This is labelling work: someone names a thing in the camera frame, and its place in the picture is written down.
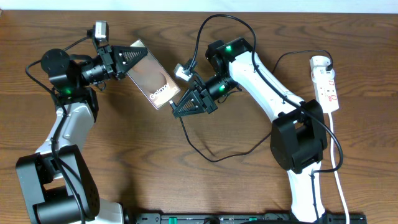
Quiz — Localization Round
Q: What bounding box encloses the white power strip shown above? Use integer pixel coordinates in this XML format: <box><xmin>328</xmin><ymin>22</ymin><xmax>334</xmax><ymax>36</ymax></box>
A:
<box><xmin>313</xmin><ymin>78</ymin><xmax>339</xmax><ymax>114</ymax></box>

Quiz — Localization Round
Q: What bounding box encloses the white USB charger adapter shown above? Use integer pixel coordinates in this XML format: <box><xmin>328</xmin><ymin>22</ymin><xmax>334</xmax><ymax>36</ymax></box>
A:
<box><xmin>310</xmin><ymin>55</ymin><xmax>335</xmax><ymax>83</ymax></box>

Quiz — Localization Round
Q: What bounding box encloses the white power strip cord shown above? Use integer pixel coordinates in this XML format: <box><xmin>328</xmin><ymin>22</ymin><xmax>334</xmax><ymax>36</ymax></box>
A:
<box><xmin>328</xmin><ymin>112</ymin><xmax>351</xmax><ymax>224</ymax></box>

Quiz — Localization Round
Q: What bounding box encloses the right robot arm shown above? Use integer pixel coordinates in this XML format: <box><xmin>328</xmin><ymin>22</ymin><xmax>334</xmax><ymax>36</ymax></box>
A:
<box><xmin>171</xmin><ymin>38</ymin><xmax>328</xmax><ymax>223</ymax></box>

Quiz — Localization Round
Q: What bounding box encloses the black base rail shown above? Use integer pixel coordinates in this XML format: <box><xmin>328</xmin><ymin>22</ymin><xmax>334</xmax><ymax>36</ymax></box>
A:
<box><xmin>132</xmin><ymin>213</ymin><xmax>368</xmax><ymax>224</ymax></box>

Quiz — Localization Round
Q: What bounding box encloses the black USB charging cable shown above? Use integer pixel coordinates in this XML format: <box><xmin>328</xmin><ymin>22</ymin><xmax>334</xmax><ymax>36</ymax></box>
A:
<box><xmin>169</xmin><ymin>49</ymin><xmax>334</xmax><ymax>164</ymax></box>

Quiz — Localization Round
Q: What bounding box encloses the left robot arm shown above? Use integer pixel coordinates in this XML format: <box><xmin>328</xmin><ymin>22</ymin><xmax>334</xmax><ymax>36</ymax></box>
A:
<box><xmin>16</xmin><ymin>45</ymin><xmax>148</xmax><ymax>223</ymax></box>

